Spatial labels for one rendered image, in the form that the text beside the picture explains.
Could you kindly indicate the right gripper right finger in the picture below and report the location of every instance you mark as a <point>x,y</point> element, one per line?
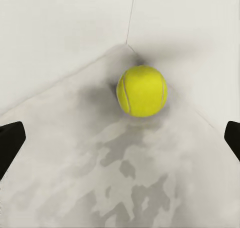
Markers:
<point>232,137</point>

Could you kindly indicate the tennis ball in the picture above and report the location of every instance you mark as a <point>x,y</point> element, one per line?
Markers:
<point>142,91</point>

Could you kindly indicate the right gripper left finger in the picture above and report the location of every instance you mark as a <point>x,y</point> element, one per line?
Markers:
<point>12,137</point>

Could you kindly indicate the desk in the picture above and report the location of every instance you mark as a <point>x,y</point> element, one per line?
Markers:
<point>86,163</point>

